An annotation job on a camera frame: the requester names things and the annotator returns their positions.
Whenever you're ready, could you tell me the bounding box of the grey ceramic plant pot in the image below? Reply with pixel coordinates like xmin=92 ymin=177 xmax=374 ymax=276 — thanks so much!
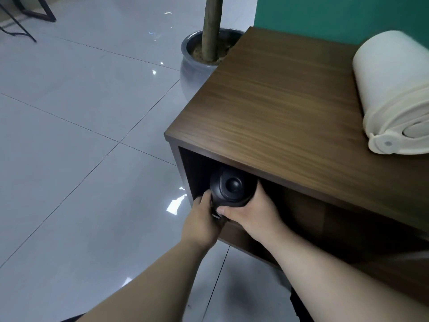
xmin=180 ymin=28 xmax=245 ymax=102

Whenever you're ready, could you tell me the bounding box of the cream lidded plastic container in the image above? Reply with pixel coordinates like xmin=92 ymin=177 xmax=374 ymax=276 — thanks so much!
xmin=352 ymin=30 xmax=429 ymax=155

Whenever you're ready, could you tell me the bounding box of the person's right hand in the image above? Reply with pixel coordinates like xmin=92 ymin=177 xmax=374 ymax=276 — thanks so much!
xmin=217 ymin=184 xmax=288 ymax=247

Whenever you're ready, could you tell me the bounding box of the person's right forearm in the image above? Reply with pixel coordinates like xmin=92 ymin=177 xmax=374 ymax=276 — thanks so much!
xmin=260 ymin=228 xmax=429 ymax=322

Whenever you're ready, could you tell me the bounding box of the brown wooden cabinet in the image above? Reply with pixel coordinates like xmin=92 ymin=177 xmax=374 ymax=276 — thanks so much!
xmin=164 ymin=26 xmax=429 ymax=307

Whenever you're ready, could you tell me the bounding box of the person's left forearm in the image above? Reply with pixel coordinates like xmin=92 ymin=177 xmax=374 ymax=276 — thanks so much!
xmin=74 ymin=237 xmax=215 ymax=322

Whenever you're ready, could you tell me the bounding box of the person's left hand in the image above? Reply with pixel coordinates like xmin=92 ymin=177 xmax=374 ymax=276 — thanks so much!
xmin=181 ymin=191 xmax=227 ymax=251

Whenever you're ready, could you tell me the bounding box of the black speaker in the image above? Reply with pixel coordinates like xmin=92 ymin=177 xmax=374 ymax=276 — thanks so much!
xmin=208 ymin=166 xmax=258 ymax=219

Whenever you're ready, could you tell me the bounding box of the brown plant trunk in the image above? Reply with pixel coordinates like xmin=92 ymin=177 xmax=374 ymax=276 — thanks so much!
xmin=200 ymin=0 xmax=224 ymax=62

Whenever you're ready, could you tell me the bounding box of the black metal furniture frame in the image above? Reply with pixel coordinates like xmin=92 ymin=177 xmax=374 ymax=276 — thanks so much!
xmin=0 ymin=0 xmax=57 ymax=43

